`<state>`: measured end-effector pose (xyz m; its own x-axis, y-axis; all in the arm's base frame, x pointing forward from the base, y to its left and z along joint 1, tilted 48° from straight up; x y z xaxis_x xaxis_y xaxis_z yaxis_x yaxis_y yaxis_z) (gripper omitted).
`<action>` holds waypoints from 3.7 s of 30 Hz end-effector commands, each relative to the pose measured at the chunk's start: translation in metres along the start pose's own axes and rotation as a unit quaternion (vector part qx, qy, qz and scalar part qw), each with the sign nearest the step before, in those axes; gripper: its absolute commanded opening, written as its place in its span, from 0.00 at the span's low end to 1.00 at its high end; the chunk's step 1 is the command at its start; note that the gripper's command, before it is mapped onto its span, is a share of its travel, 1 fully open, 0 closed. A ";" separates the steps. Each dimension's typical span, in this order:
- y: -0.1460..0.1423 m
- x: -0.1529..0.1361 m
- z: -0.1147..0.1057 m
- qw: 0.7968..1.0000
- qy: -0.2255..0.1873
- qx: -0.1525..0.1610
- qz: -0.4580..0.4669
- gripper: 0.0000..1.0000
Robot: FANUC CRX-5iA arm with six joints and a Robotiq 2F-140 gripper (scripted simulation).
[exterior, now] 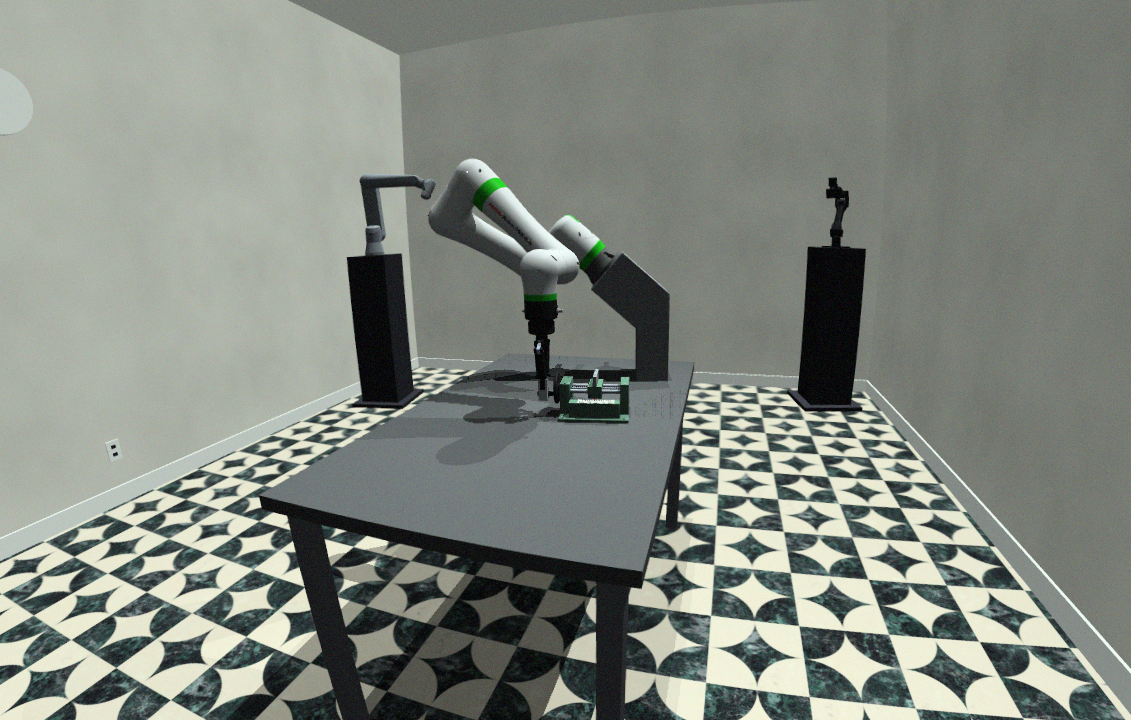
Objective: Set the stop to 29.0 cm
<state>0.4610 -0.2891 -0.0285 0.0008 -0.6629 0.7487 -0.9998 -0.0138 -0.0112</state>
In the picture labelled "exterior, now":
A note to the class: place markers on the green bench vise with handwheel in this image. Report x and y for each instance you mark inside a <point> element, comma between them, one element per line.
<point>591,411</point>

